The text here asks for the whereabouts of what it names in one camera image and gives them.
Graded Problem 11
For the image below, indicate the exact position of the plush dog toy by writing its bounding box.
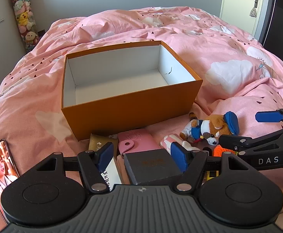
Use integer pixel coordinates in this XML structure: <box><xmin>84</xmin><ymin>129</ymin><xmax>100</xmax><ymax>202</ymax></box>
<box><xmin>179</xmin><ymin>111</ymin><xmax>240</xmax><ymax>146</ymax></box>

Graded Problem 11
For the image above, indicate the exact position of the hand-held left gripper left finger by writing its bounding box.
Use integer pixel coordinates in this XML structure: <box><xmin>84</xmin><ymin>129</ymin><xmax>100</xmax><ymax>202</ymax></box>
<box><xmin>35</xmin><ymin>142</ymin><xmax>114</xmax><ymax>193</ymax></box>

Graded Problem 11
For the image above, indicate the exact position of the orange knitted item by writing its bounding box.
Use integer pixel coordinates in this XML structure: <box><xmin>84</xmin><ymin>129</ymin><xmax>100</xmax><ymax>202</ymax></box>
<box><xmin>212</xmin><ymin>144</ymin><xmax>239</xmax><ymax>157</ymax></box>

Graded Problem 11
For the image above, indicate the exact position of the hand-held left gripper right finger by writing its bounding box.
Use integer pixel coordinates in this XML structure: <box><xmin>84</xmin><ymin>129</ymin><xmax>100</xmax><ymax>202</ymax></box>
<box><xmin>170</xmin><ymin>141</ymin><xmax>252</xmax><ymax>192</ymax></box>

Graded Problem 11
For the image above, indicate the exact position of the white printed booklet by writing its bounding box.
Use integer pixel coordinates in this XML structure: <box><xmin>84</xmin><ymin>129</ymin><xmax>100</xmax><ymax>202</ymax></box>
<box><xmin>100</xmin><ymin>156</ymin><xmax>122</xmax><ymax>192</ymax></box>

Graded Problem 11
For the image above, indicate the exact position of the dark grey box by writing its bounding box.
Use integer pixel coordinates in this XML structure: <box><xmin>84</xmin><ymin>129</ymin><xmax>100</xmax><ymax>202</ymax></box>
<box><xmin>124</xmin><ymin>149</ymin><xmax>184</xmax><ymax>185</ymax></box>

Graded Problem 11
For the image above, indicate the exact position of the pink card wallet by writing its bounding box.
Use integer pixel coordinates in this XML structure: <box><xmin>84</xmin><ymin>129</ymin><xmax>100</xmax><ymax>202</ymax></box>
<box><xmin>117</xmin><ymin>129</ymin><xmax>162</xmax><ymax>161</ymax></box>

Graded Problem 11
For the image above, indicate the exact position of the orange cardboard box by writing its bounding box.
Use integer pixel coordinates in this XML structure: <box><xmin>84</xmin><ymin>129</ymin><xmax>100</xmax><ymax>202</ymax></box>
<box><xmin>61</xmin><ymin>40</ymin><xmax>203</xmax><ymax>141</ymax></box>

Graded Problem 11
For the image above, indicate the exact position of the white door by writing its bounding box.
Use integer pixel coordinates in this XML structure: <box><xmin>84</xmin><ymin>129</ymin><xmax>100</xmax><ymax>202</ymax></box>
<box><xmin>220</xmin><ymin>0</ymin><xmax>280</xmax><ymax>45</ymax></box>

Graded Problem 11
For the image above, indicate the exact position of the pink fabric pouch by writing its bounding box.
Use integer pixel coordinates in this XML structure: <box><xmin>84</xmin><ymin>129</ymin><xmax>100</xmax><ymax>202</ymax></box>
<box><xmin>159</xmin><ymin>133</ymin><xmax>200</xmax><ymax>153</ymax></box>

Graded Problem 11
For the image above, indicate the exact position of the gold gift box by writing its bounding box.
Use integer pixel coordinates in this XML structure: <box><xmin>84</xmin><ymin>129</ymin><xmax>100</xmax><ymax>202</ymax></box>
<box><xmin>88</xmin><ymin>133</ymin><xmax>119</xmax><ymax>156</ymax></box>

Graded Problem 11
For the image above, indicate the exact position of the pink printed blanket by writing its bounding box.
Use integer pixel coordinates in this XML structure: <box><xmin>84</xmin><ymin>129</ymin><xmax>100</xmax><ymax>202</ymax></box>
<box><xmin>0</xmin><ymin>6</ymin><xmax>283</xmax><ymax>233</ymax></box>

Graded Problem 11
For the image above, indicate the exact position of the column of plush toys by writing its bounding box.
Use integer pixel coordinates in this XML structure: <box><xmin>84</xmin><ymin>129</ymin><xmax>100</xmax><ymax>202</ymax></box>
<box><xmin>6</xmin><ymin>0</ymin><xmax>39</xmax><ymax>52</ymax></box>

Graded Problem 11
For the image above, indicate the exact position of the yellow black item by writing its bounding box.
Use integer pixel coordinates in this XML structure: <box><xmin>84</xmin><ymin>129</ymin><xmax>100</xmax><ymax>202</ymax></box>
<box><xmin>206</xmin><ymin>170</ymin><xmax>220</xmax><ymax>182</ymax></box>

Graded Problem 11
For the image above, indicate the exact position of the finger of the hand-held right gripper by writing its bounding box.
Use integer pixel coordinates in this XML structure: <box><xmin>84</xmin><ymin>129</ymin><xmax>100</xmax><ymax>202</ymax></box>
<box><xmin>255</xmin><ymin>105</ymin><xmax>283</xmax><ymax>130</ymax></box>
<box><xmin>218</xmin><ymin>126</ymin><xmax>283</xmax><ymax>159</ymax></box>

